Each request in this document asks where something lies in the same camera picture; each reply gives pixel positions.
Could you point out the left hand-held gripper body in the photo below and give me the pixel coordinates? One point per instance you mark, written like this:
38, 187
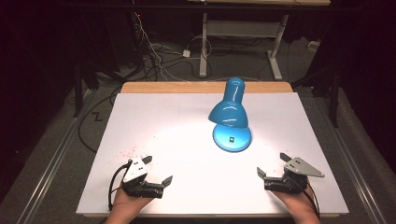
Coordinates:
136, 171

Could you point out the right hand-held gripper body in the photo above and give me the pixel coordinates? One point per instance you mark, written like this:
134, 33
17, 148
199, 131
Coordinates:
299, 168

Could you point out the blue desk lamp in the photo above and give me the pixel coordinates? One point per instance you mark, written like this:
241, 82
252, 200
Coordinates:
229, 112

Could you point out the person's left hand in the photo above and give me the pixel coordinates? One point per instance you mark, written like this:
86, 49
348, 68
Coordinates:
124, 207

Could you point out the person's right hand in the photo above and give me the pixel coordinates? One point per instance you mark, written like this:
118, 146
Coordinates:
300, 207

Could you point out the white table sheet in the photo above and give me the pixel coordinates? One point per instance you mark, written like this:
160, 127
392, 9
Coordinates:
174, 149

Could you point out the black stand leg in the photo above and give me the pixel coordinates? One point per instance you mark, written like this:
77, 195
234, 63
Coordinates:
334, 99
78, 93

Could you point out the white power adapter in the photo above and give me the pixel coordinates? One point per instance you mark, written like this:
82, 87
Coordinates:
186, 53

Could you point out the aluminium floor rail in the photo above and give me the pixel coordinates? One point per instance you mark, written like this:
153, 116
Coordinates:
57, 161
349, 161

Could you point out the white metal desk frame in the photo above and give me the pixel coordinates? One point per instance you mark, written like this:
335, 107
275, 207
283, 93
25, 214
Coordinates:
243, 28

